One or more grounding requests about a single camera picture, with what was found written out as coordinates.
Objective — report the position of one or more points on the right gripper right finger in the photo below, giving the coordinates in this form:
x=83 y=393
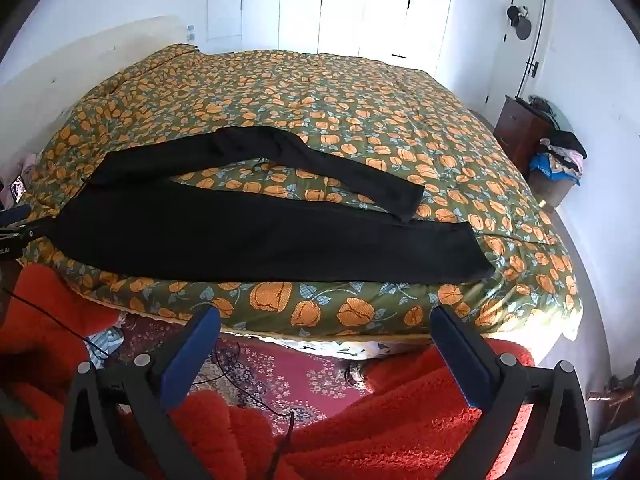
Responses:
x=556 y=442

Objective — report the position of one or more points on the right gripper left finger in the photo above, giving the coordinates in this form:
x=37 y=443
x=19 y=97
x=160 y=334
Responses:
x=93 y=440

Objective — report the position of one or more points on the black pants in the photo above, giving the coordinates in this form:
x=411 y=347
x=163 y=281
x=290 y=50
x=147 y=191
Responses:
x=133 y=217

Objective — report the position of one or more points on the white headboard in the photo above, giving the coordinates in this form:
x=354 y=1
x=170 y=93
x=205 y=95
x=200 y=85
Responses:
x=39 y=99

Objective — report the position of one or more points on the red patterned rug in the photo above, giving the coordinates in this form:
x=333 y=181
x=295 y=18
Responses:
x=248 y=373

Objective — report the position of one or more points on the red fuzzy coat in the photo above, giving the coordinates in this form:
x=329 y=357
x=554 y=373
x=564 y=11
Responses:
x=413 y=420

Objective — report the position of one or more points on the brown laundry basket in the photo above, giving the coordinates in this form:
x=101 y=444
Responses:
x=548 y=193

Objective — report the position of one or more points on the pile of clothes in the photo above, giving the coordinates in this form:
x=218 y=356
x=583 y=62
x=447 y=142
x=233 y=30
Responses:
x=559 y=155

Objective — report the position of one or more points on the brown wooden nightstand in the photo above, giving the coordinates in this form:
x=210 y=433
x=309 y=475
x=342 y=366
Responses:
x=518 y=131

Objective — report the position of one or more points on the orange floral green bedspread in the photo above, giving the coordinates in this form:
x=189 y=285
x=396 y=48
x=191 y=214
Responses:
x=389 y=118

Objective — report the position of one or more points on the black hat on door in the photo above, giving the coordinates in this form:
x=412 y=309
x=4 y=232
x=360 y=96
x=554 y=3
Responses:
x=519 y=21

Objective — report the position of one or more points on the white wardrobe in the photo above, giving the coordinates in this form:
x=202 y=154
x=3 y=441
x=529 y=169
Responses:
x=401 y=32

